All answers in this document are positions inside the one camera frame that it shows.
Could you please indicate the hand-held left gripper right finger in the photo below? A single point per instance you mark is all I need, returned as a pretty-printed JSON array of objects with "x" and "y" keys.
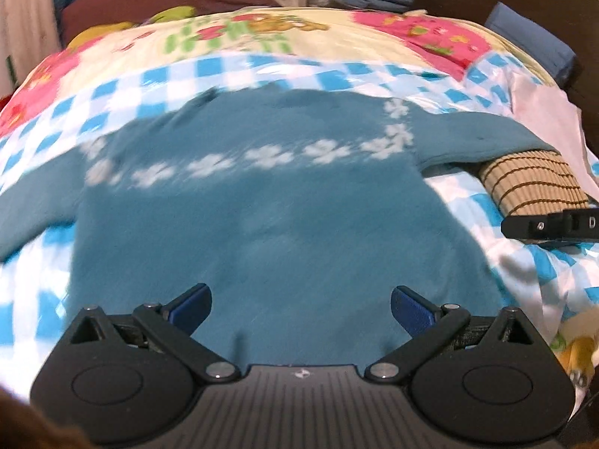
[{"x": 411, "y": 311}]

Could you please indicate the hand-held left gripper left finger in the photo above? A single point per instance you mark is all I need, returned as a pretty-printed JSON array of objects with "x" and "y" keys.
[{"x": 189, "y": 308}]

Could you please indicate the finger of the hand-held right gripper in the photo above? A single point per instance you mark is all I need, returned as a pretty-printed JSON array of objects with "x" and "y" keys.
[{"x": 552, "y": 228}]

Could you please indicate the bamboo mat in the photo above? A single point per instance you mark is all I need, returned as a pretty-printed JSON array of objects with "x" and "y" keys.
[{"x": 533, "y": 182}]

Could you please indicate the teal sweater with white flowers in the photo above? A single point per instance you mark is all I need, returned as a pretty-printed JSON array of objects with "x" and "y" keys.
[{"x": 281, "y": 224}]

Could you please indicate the pale pink cloth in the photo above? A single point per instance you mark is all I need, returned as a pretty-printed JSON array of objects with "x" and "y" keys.
[{"x": 543, "y": 112}]

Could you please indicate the blue folded cloth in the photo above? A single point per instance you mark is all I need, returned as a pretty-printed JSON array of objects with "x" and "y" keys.
[{"x": 533, "y": 42}]

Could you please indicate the blue white checkered plastic sheet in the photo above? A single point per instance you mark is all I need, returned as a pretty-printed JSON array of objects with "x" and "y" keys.
[{"x": 290, "y": 65}]

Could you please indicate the yellow-green cloth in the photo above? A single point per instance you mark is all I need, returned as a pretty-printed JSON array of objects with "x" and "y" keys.
[{"x": 100, "y": 30}]

